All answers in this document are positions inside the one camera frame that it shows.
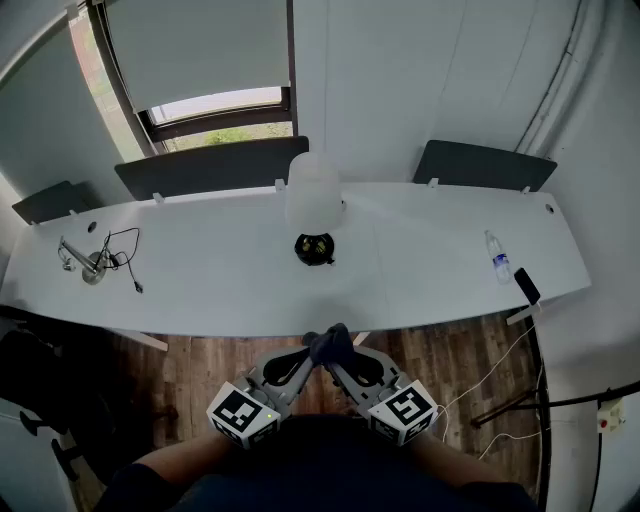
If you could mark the wide grey roller blind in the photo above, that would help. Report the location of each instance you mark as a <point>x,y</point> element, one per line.
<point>200,50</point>

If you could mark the metal stand with round base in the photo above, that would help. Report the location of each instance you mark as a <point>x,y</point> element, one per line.
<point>90,264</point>

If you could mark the white box with red button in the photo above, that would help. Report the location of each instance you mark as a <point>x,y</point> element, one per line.
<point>611,416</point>

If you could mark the person's dark navy shirt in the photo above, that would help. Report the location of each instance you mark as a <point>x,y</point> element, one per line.
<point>320,465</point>

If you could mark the dark blue wiping cloth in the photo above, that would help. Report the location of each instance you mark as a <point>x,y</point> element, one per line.
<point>334,344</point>

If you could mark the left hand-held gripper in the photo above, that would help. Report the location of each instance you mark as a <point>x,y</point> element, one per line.
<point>239,412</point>

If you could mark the clear plastic water bottle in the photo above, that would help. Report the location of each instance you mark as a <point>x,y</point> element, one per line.
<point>499,260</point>

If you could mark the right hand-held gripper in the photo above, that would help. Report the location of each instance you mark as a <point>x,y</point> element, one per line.
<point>405,412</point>

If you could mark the black office chair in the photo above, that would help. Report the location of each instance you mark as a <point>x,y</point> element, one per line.
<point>55,380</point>

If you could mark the narrow grey roller blind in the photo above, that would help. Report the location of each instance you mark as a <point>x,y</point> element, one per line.
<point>55,115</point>

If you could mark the person's left forearm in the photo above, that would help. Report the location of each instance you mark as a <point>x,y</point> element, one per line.
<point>195,455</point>

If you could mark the dark framed window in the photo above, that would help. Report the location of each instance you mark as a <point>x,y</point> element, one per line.
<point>225,125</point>

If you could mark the black smartphone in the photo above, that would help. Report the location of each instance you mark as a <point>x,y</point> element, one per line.
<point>527,286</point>

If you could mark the person's right forearm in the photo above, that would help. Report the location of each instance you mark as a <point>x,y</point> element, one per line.
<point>450,457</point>

